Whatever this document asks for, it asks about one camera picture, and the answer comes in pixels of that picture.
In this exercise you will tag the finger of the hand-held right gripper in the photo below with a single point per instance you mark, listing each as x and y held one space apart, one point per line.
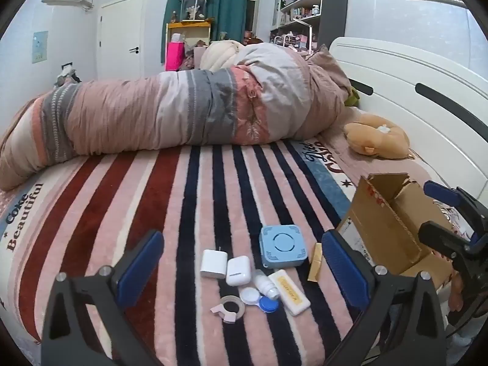
438 236
440 193

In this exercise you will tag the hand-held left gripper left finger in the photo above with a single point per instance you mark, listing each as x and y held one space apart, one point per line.
139 274

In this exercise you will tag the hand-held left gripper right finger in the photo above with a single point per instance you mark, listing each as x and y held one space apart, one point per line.
343 270

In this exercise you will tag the brown cardboard box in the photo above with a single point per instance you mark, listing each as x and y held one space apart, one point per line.
392 232

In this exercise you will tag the person's right hand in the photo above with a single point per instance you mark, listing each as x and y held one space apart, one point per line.
455 291

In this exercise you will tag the small golden box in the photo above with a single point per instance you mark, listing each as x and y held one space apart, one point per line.
315 263

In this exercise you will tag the white eraser with yellow label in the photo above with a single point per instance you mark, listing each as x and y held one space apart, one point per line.
290 292

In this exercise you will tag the blue square plastic case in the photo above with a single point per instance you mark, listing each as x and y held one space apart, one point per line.
283 246

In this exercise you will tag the striped plush blanket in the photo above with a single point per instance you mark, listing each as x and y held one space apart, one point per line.
133 206

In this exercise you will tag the white bed headboard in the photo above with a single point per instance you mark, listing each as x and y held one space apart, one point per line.
430 122

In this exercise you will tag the white charger plug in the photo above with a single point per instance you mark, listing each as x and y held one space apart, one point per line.
213 264

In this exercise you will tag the small white bottle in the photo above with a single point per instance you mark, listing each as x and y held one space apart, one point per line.
267 285

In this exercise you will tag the tan plush toy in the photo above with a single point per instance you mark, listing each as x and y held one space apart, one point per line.
375 139

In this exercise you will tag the white and blue lens case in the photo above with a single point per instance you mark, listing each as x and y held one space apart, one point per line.
251 296

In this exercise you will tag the white earbuds case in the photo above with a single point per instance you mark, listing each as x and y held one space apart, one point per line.
238 271

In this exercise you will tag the clear tape roll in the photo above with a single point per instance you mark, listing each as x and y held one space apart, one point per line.
239 308

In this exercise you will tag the pink and grey quilt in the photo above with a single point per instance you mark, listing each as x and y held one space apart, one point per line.
171 103

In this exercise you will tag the pink bag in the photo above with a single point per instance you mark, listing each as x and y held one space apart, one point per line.
174 56

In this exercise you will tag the cluttered bookshelf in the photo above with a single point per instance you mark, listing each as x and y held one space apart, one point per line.
301 7

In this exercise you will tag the cream knotted pillow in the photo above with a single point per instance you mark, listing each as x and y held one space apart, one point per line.
219 55

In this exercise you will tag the white door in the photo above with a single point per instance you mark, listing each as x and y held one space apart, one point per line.
120 38

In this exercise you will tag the yellow cabinet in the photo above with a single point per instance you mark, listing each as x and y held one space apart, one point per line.
190 26

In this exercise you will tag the window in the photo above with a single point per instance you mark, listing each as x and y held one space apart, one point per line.
252 5

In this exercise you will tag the glass display case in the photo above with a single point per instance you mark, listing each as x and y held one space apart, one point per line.
194 7

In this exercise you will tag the blue wall poster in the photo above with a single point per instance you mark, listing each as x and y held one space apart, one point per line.
40 47

